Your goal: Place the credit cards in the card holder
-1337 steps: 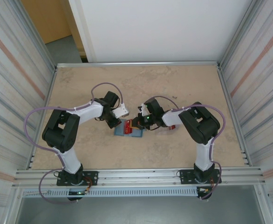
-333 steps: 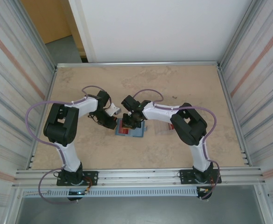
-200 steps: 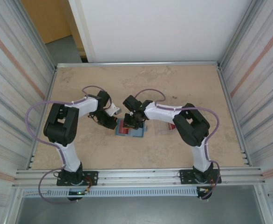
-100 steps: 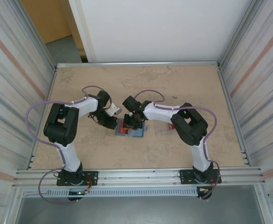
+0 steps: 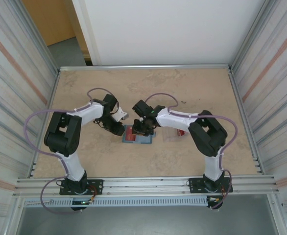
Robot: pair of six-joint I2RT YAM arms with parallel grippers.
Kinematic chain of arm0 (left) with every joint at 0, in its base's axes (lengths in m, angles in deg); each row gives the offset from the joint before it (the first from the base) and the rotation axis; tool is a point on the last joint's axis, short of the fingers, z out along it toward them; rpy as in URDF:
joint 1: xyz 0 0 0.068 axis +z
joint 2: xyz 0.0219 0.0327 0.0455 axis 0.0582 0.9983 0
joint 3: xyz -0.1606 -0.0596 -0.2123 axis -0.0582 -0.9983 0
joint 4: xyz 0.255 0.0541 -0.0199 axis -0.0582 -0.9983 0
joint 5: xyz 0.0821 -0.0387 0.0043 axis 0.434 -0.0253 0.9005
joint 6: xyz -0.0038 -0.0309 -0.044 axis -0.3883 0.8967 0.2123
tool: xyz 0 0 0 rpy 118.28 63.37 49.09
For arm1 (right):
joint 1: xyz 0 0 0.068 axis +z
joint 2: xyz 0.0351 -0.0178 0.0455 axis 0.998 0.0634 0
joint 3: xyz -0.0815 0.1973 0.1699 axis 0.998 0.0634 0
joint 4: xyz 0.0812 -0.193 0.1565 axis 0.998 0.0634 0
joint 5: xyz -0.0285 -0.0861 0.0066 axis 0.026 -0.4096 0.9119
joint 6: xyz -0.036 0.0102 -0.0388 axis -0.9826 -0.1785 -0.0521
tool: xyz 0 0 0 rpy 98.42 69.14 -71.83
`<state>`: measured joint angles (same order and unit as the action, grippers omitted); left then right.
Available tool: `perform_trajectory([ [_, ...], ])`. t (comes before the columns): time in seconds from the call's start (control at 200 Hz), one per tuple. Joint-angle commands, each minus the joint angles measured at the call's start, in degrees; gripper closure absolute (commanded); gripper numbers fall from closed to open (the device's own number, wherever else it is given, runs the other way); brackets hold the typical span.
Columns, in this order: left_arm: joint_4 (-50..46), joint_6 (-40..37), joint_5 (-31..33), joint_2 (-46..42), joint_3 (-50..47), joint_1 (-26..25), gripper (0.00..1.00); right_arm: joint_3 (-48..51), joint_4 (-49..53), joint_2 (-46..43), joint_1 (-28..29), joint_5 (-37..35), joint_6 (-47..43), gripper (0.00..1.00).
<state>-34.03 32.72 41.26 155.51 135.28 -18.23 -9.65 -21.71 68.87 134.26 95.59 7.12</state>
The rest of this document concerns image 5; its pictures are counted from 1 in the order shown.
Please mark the clear plastic box with red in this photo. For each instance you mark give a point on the clear plastic box with red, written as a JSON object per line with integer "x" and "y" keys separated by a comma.
{"x": 130, "y": 137}

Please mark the blue leather card holder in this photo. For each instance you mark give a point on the blue leather card holder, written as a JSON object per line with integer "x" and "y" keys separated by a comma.
{"x": 148, "y": 140}

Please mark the clear plastic card case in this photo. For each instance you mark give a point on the clear plastic card case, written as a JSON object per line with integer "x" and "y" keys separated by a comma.
{"x": 169, "y": 135}

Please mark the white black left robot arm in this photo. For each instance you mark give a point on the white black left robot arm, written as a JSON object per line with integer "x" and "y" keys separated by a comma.
{"x": 72, "y": 169}

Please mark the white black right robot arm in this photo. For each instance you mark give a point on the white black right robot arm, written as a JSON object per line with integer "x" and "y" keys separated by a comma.
{"x": 213, "y": 169}

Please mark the red credit card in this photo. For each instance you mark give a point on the red credit card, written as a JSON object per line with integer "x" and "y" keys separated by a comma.
{"x": 180, "y": 133}

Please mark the small green-lit circuit board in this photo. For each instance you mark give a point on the small green-lit circuit board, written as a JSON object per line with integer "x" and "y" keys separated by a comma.
{"x": 81, "y": 202}

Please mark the wooden door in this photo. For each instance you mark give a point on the wooden door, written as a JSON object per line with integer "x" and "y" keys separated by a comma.
{"x": 50, "y": 19}

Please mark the long aluminium mounting rail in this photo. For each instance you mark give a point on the long aluminium mounting rail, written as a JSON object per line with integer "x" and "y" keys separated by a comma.
{"x": 146, "y": 182}

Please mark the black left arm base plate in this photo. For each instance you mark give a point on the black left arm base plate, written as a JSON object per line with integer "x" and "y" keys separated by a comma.
{"x": 98, "y": 182}

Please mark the aluminium table edge rail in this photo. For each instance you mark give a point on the aluminium table edge rail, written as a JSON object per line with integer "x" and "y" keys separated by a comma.
{"x": 237, "y": 98}
{"x": 51, "y": 105}
{"x": 146, "y": 66}

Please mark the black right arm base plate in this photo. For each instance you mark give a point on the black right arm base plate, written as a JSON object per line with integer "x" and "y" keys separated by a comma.
{"x": 195, "y": 183}

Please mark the aluminium frame post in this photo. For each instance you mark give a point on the aluminium frame post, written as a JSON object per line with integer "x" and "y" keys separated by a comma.
{"x": 237, "y": 55}
{"x": 51, "y": 61}

